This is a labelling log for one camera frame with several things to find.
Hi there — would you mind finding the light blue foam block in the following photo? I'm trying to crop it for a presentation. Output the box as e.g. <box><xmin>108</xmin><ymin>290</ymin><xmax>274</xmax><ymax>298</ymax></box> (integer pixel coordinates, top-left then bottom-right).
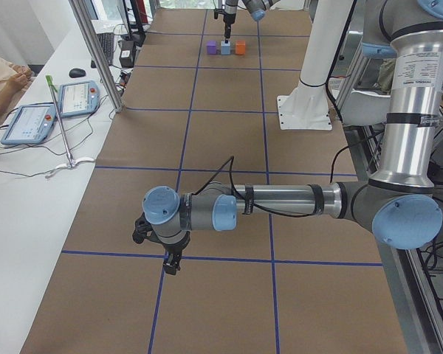
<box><xmin>220</xmin><ymin>41</ymin><xmax>231</xmax><ymax>55</ymax></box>

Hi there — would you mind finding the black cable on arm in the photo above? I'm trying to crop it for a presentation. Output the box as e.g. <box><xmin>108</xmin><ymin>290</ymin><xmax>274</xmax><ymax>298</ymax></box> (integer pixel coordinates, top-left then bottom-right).
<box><xmin>193</xmin><ymin>145</ymin><xmax>383</xmax><ymax>218</ymax></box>

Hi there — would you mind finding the teach pendant far from edge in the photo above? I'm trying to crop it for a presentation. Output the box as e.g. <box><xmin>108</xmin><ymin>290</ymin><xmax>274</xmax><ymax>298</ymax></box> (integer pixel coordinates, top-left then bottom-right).
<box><xmin>58</xmin><ymin>80</ymin><xmax>100</xmax><ymax>118</ymax></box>

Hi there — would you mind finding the metal rod with green tip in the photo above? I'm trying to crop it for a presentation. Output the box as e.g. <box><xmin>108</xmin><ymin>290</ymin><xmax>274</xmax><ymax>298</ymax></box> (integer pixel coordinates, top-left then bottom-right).
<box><xmin>45</xmin><ymin>74</ymin><xmax>95</xmax><ymax>179</ymax></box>

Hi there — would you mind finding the white plastic chair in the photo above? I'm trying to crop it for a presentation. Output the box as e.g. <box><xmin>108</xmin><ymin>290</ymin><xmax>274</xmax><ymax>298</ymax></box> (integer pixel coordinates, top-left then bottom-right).
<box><xmin>340</xmin><ymin>90</ymin><xmax>391</xmax><ymax>126</ymax></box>

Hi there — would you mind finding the person's hand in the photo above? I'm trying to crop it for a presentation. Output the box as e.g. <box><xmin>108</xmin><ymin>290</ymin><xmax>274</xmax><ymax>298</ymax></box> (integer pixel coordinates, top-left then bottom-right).
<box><xmin>5</xmin><ymin>64</ymin><xmax>32</xmax><ymax>93</ymax></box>

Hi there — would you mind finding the black computer mouse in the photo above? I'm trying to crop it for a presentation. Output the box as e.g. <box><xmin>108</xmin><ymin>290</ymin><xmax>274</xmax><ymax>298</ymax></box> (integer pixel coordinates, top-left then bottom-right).
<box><xmin>69</xmin><ymin>68</ymin><xmax>86</xmax><ymax>78</ymax></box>

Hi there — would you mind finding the aluminium frame post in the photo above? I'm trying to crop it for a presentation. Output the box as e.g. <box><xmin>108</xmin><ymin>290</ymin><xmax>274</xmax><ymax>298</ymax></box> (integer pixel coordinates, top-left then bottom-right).
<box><xmin>69</xmin><ymin>0</ymin><xmax>123</xmax><ymax>113</ymax></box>

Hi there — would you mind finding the teach pendant near table edge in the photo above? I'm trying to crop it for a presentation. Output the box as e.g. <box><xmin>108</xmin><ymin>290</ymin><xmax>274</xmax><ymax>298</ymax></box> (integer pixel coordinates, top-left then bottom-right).
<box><xmin>1</xmin><ymin>104</ymin><xmax>56</xmax><ymax>145</ymax></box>

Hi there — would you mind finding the black keyboard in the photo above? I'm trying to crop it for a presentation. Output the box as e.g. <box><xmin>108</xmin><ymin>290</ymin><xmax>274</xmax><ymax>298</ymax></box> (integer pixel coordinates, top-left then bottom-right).
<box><xmin>97</xmin><ymin>32</ymin><xmax>114</xmax><ymax>66</ymax></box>

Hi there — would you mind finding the orange foam block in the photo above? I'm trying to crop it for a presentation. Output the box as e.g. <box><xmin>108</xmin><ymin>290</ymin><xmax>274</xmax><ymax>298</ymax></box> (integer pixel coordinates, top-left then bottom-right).
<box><xmin>235</xmin><ymin>40</ymin><xmax>247</xmax><ymax>55</ymax></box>

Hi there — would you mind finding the purple foam block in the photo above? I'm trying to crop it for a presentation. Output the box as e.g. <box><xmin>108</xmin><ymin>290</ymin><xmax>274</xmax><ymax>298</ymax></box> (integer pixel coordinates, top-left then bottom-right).
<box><xmin>206</xmin><ymin>40</ymin><xmax>217</xmax><ymax>55</ymax></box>

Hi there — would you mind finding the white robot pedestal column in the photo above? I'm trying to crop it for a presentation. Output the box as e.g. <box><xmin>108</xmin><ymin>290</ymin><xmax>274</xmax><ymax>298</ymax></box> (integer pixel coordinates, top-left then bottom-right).
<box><xmin>277</xmin><ymin>0</ymin><xmax>354</xmax><ymax>131</ymax></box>

